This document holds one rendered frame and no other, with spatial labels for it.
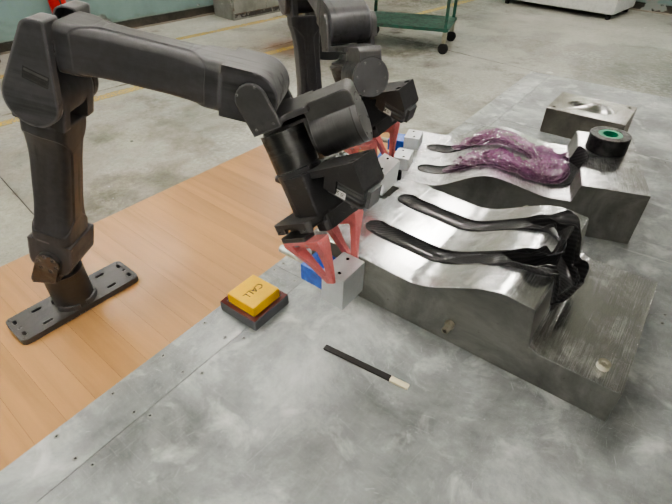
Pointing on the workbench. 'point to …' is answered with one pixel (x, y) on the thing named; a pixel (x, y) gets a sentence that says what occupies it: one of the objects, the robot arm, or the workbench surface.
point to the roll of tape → (608, 141)
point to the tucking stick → (367, 367)
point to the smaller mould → (584, 115)
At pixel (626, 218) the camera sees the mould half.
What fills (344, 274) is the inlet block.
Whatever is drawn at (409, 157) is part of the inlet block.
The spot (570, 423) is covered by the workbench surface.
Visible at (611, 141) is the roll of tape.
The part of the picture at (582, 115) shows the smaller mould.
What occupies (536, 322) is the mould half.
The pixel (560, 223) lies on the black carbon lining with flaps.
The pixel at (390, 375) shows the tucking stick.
